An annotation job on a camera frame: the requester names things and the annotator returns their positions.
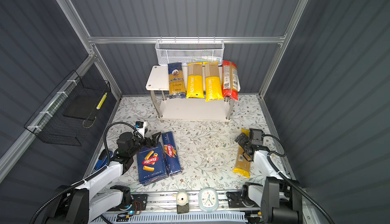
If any yellow spaghetti bag back side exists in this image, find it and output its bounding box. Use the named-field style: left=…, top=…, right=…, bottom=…
left=233, top=146, right=250, bottom=178

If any narrow blue Barilla spaghetti box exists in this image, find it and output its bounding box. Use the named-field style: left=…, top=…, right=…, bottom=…
left=161, top=132, right=182, bottom=175

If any blue yellow spaghetti bag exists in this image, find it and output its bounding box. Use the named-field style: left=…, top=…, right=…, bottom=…
left=168, top=63, right=186, bottom=99

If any red spaghetti bag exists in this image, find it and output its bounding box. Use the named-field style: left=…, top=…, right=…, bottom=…
left=222, top=60, right=239, bottom=101

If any yellow Pastatime spaghetti bag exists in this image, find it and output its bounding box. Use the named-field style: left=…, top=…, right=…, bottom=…
left=205, top=62, right=223, bottom=102
left=186, top=63, right=205, bottom=98

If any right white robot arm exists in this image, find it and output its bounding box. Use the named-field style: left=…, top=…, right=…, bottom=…
left=235, top=129, right=303, bottom=224

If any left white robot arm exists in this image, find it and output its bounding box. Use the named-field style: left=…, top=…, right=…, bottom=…
left=42, top=132, right=161, bottom=224

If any large blue Barilla pasta box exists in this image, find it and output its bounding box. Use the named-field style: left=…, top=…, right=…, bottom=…
left=137, top=143, right=168, bottom=186

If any white two-tier shelf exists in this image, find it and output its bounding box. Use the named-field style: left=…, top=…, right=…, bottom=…
left=146, top=65, right=237, bottom=123

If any blue stapler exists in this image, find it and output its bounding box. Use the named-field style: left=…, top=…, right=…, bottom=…
left=92, top=150, right=113, bottom=173

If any yellow green marker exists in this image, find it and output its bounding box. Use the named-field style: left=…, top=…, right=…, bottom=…
left=96, top=93, right=107, bottom=110

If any round white timer device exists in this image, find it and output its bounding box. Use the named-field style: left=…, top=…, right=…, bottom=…
left=176, top=190, right=190, bottom=214

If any white analog clock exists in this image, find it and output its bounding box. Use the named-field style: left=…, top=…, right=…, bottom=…
left=198, top=187, right=219, bottom=212

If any white tube in basket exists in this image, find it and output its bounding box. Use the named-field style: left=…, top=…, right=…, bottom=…
left=201, top=56, right=222, bottom=63

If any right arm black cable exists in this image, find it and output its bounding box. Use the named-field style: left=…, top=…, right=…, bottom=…
left=262, top=134, right=336, bottom=224

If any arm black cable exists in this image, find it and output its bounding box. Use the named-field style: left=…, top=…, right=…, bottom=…
left=28, top=122, right=138, bottom=224
left=262, top=134, right=336, bottom=224

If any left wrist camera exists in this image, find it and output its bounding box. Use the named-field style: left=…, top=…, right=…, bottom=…
left=135, top=121, right=147, bottom=137

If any black wire basket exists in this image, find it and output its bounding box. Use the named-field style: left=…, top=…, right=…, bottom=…
left=24, top=72, right=111, bottom=146

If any white wire mesh basket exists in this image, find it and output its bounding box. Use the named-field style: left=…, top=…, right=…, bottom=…
left=155, top=41, right=225, bottom=66

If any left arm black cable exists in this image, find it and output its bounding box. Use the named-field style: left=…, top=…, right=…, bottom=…
left=28, top=122, right=138, bottom=224

